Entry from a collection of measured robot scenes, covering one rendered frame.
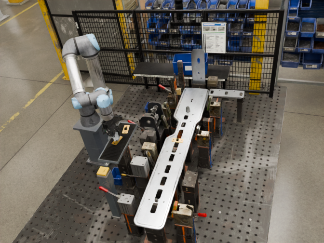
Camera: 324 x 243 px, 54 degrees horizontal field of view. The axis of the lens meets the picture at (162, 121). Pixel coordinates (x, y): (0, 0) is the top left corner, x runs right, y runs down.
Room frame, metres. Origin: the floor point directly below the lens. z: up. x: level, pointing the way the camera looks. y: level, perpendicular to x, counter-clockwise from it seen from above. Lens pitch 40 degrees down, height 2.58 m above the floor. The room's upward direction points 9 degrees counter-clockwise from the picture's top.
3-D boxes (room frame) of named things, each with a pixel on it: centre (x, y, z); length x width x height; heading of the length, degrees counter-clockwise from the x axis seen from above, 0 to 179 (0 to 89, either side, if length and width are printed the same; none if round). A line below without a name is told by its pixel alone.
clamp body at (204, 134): (1.65, -0.28, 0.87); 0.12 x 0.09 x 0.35; 68
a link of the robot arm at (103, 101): (1.56, 0.33, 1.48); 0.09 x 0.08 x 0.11; 12
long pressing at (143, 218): (1.63, -0.09, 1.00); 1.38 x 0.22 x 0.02; 158
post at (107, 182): (1.33, 0.40, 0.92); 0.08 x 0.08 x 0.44; 68
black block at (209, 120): (1.84, -0.35, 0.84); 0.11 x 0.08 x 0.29; 68
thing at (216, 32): (2.56, -0.56, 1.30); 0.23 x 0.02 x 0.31; 68
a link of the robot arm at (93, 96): (1.65, 0.36, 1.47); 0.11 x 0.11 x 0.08; 12
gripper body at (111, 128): (1.55, 0.33, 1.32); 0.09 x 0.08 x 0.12; 147
